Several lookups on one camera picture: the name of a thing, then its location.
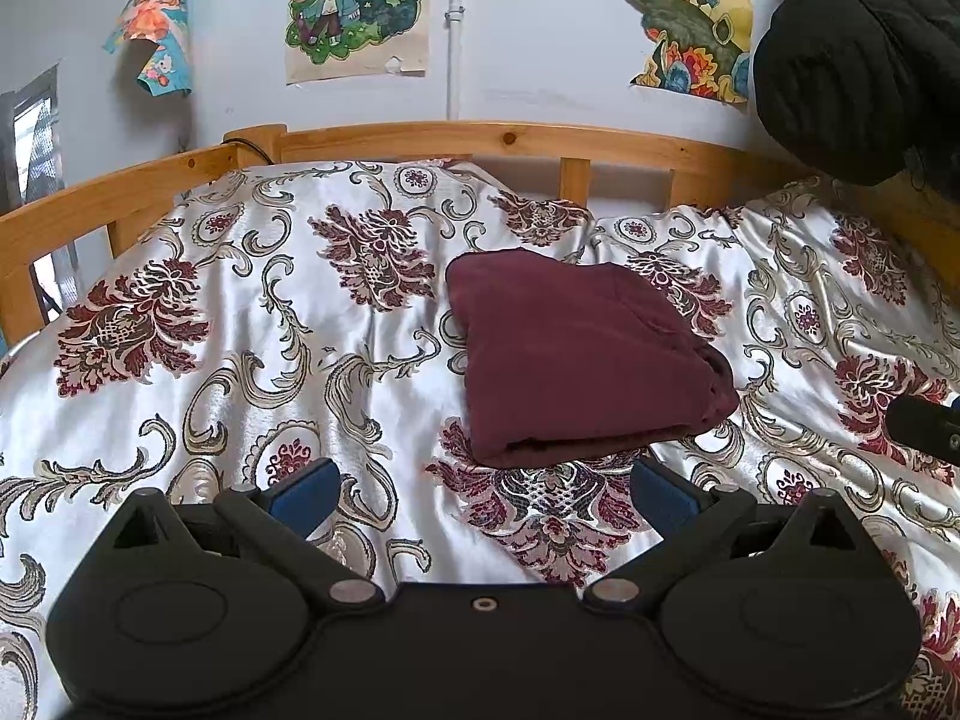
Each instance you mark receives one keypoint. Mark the curled small cartoon wall poster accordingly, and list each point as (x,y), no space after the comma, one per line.
(154,22)

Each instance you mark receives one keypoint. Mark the floral satin bedspread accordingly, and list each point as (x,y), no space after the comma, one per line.
(225,360)

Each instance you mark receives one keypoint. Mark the colourful landscape wall poster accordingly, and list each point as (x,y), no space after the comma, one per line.
(690,22)

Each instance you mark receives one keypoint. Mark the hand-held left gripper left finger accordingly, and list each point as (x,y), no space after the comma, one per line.
(304,496)

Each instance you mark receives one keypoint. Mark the wooden bed frame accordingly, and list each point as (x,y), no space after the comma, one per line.
(465,139)

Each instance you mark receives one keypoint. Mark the black jacket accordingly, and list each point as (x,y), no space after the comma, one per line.
(862,60)

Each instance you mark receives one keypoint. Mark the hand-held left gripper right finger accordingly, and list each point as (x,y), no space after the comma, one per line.
(664,499)

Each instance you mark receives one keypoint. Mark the maroon long-sleeved shirt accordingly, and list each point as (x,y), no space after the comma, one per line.
(577,360)

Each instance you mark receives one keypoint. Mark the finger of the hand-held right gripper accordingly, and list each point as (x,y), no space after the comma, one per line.
(926,427)

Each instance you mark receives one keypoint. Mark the blond cartoon figure wall poster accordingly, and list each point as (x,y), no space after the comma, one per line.
(352,7)

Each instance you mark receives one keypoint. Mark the window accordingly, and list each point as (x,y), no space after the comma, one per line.
(34,135)

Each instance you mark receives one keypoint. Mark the white wall pipe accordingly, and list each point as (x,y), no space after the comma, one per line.
(454,30)

